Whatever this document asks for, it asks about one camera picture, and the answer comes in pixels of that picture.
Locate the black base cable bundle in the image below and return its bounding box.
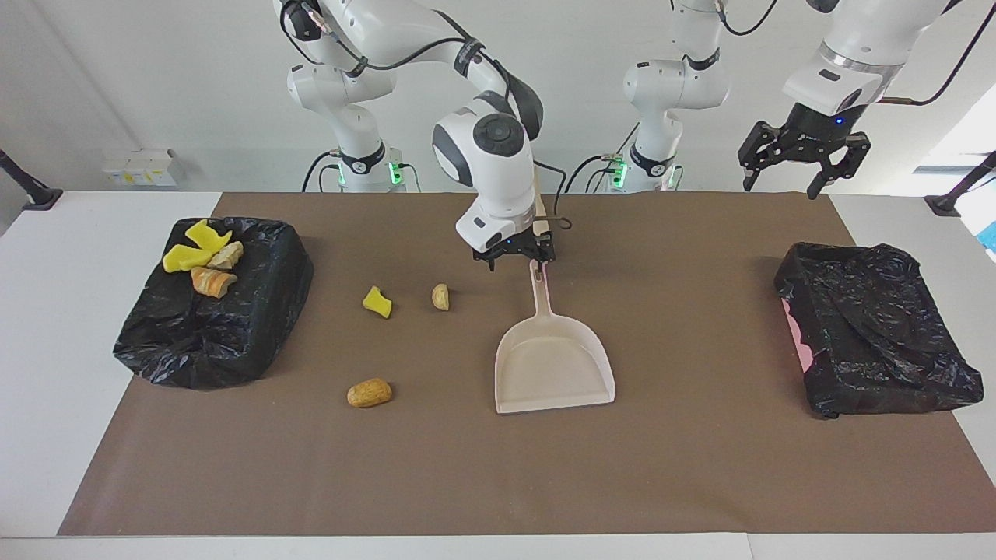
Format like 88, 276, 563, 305
564, 121, 643, 194
302, 150, 343, 193

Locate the beige plastic dustpan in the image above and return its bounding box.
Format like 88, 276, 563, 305
495, 259, 616, 415

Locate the pale beige bread chunk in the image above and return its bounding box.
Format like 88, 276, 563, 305
206, 241, 244, 271

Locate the right black bag bin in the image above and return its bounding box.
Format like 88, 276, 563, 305
774, 242, 985, 420

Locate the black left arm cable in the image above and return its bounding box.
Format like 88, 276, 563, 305
879, 0, 996, 106

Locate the brown oval bread roll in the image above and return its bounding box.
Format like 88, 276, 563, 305
346, 378, 393, 409

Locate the notched yellow foam chunk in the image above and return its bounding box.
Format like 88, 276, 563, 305
185, 219, 233, 251

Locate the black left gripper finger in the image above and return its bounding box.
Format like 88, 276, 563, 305
739, 121, 787, 191
808, 134, 871, 200

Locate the pink plastic bin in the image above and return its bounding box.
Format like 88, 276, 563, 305
784, 303, 815, 373

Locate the black bag lined bin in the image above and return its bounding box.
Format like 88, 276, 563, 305
113, 217, 314, 390

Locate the brown table mat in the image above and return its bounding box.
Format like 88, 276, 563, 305
57, 192, 996, 536

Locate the white wall box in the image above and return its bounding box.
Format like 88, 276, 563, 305
101, 149, 178, 187

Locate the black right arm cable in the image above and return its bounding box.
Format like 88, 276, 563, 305
276, 0, 574, 233

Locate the black camera stand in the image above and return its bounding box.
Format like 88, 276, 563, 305
0, 149, 63, 211
924, 152, 996, 217

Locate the orange striped croissant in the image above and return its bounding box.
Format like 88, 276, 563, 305
191, 267, 238, 299

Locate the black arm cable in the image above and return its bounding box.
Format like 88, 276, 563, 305
879, 0, 996, 106
276, 0, 574, 233

